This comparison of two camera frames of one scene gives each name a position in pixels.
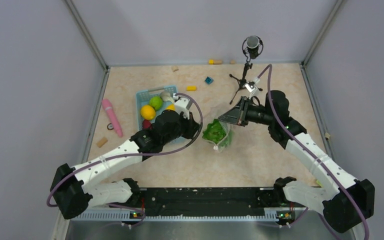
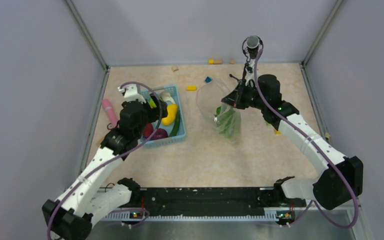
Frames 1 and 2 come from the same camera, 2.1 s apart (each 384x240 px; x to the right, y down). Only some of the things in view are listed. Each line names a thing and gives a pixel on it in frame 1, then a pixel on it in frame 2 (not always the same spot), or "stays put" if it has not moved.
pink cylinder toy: [108, 105] stays put
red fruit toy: [146, 124] stays put
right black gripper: [238, 114] to [235, 98]
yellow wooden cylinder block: [212, 61] stays put
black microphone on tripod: [252, 45] stays put
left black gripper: [192, 127] to [155, 111]
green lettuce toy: [214, 132] to [229, 121]
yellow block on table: [191, 88] stays put
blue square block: [209, 80] stays put
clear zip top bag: [219, 134] to [224, 117]
